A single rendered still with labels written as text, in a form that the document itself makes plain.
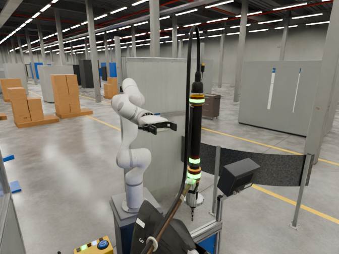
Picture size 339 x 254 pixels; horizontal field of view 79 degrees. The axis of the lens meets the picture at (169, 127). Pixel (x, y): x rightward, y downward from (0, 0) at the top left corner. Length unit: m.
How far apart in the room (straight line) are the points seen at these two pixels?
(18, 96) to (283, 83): 7.98
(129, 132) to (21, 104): 6.86
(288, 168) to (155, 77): 1.87
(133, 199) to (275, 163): 1.72
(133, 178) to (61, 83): 7.50
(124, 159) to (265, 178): 1.83
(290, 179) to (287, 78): 4.30
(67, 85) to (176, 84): 6.46
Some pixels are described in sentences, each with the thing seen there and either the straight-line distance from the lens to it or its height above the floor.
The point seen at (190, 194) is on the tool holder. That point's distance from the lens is 0.71.
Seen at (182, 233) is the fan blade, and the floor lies 1.18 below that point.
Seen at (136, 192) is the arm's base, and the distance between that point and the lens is 1.48.
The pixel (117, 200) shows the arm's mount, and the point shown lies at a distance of 1.66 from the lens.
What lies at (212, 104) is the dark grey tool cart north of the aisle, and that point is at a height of 0.61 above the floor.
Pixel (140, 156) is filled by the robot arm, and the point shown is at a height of 1.33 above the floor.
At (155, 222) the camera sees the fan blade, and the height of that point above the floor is 1.40.
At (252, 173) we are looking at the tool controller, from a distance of 1.55.
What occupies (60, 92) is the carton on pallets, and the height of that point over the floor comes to 0.95.
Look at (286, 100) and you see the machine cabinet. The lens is 6.76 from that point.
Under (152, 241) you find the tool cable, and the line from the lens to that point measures 0.48.
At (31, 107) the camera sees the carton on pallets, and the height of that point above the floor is 0.60.
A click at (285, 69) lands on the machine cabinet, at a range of 6.74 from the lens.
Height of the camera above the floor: 1.90
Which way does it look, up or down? 16 degrees down
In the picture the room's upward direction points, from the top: straight up
